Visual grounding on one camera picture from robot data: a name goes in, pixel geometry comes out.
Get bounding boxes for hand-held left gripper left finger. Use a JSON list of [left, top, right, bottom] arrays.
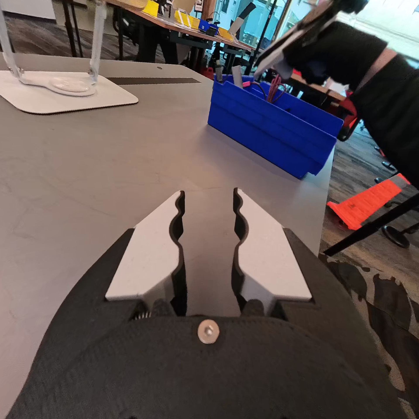
[[105, 191, 186, 303]]

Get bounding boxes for orange traffic cone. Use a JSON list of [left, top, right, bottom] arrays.
[[327, 173, 411, 230]]

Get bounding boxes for white base acrylic leg stand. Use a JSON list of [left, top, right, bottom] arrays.
[[0, 0, 139, 115]]

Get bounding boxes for grey usb hub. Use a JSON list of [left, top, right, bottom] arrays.
[[214, 59, 245, 89]]

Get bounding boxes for black stanchion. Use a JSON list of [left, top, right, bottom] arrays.
[[322, 193, 419, 257]]

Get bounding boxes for blue bin with black divider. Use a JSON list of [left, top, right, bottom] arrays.
[[208, 75, 344, 180]]

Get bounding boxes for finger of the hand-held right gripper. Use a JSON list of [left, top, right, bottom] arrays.
[[254, 24, 311, 82]]

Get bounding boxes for pink braided usb-c cable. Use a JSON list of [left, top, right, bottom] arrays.
[[244, 75, 289, 104]]

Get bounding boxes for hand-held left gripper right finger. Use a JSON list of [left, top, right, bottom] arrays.
[[232, 187, 312, 311]]

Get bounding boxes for wooden workbench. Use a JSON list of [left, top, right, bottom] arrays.
[[108, 0, 262, 71]]

